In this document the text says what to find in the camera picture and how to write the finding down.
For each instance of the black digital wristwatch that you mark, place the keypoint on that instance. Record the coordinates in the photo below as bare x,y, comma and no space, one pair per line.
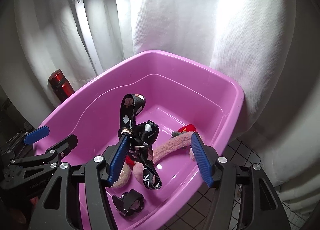
129,203

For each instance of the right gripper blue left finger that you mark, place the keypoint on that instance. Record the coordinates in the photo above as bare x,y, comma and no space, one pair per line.
117,158

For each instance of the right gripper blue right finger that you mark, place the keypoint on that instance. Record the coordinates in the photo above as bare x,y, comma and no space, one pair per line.
204,157

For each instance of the black floral ribbon bow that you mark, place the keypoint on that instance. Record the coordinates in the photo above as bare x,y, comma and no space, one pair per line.
141,138

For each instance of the white curtain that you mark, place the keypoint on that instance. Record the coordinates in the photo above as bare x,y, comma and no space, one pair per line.
270,48

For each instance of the pink fuzzy strawberry headband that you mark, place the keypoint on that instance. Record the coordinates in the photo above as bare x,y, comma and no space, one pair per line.
180,139

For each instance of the red metal water bottle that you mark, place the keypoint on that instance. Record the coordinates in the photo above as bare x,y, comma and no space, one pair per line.
60,85

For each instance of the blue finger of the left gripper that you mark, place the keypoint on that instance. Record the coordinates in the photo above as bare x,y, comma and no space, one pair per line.
36,135
64,147

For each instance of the pink plastic tub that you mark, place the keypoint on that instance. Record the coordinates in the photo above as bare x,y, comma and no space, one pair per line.
178,92

